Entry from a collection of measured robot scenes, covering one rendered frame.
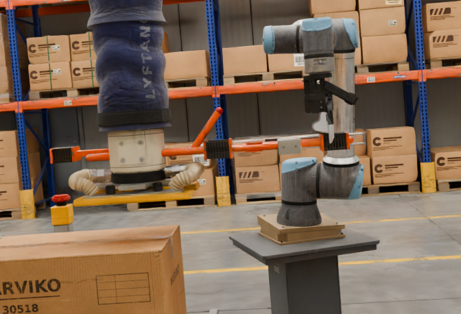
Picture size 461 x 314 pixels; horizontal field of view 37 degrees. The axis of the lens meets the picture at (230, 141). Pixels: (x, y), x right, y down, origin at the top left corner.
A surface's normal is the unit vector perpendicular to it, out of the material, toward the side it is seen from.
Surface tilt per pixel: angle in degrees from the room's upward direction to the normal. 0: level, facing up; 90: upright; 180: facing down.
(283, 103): 90
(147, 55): 70
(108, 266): 90
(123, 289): 90
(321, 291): 90
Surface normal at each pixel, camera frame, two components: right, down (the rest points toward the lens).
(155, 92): 0.71, -0.21
